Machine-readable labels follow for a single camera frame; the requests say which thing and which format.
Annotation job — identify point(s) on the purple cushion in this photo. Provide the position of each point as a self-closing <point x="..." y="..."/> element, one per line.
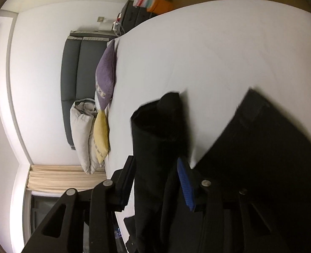
<point x="105" y="71"/>

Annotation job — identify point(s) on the yellow cushion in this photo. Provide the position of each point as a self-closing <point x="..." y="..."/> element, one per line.
<point x="101" y="134"/>

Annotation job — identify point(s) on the striped pastel container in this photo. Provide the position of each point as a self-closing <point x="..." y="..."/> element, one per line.
<point x="144" y="0"/>

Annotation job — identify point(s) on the dark grey nightstand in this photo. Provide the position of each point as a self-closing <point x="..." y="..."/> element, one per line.
<point x="134" y="15"/>

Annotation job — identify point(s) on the orange box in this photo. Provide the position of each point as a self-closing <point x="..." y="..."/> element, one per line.
<point x="160" y="5"/>

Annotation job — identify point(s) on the cream curtain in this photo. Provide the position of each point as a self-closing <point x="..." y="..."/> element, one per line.
<point x="60" y="176"/>

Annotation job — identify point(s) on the bed with white sheet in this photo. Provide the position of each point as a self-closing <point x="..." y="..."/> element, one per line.
<point x="197" y="58"/>

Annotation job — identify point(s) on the dark window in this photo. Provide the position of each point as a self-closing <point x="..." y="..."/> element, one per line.
<point x="39" y="210"/>

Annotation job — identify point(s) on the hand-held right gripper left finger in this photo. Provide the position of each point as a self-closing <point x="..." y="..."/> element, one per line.
<point x="124" y="187"/>

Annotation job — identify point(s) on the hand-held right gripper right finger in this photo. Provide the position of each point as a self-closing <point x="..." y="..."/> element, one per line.
<point x="186" y="184"/>

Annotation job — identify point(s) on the folded light grey duvet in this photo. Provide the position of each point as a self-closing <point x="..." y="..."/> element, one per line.
<point x="80" y="131"/>

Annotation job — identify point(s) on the black pants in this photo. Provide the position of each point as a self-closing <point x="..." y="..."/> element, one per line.
<point x="155" y="137"/>

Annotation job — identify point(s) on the grey upholstered headboard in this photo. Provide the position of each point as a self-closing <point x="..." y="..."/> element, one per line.
<point x="86" y="71"/>

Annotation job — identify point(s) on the wall switch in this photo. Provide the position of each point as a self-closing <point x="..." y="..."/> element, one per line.
<point x="100" y="19"/>

